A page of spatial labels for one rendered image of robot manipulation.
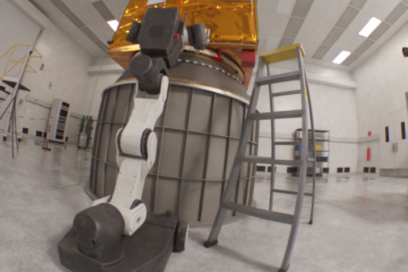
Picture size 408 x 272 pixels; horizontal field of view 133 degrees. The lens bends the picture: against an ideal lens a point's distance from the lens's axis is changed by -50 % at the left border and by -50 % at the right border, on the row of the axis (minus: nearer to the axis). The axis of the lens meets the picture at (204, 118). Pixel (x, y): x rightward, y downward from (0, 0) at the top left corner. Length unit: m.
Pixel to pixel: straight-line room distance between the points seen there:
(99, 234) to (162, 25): 1.00
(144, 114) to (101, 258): 0.67
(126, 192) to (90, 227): 0.30
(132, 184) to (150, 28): 0.81
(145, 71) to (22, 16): 8.55
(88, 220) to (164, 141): 0.97
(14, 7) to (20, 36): 1.31
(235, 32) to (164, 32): 1.17
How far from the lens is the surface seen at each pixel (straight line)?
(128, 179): 0.85
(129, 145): 0.84
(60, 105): 8.89
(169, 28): 1.01
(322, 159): 7.70
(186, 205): 1.49
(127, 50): 2.38
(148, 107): 0.92
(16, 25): 8.89
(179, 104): 1.45
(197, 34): 1.15
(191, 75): 1.63
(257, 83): 1.41
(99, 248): 0.66
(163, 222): 1.04
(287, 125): 7.66
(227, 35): 2.01
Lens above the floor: 0.61
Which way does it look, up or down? 11 degrees up
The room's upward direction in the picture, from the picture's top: 6 degrees clockwise
